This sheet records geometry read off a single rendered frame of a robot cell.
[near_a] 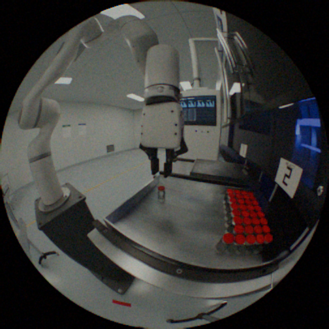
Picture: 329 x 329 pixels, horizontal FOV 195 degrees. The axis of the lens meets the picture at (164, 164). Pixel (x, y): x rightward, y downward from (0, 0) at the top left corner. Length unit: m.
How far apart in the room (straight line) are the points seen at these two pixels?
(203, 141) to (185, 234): 0.88
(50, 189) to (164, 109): 0.46
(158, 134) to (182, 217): 0.20
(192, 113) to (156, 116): 0.84
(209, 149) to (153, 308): 1.54
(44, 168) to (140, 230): 0.39
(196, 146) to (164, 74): 0.86
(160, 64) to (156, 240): 0.35
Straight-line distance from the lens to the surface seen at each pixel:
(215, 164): 0.67
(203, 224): 0.25
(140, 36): 0.34
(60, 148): 5.03
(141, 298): 1.09
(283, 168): 0.29
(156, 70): 0.23
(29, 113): 0.44
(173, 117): 0.20
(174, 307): 1.09
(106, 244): 0.24
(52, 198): 0.48
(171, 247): 0.21
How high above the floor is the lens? 1.07
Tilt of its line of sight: 18 degrees down
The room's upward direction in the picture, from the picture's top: straight up
